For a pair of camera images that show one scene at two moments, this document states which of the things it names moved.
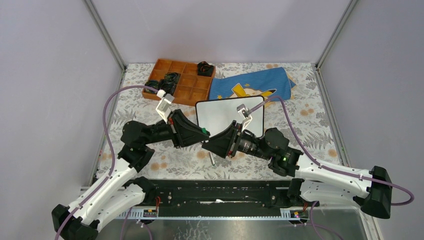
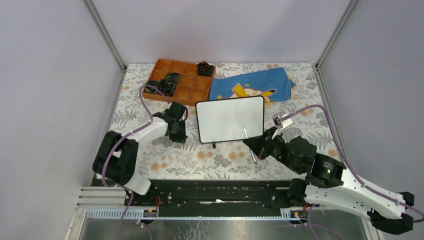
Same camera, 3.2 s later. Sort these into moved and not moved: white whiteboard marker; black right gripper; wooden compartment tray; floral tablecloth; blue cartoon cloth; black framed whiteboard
Moved: black right gripper; white whiteboard marker
Not moved: floral tablecloth; black framed whiteboard; wooden compartment tray; blue cartoon cloth
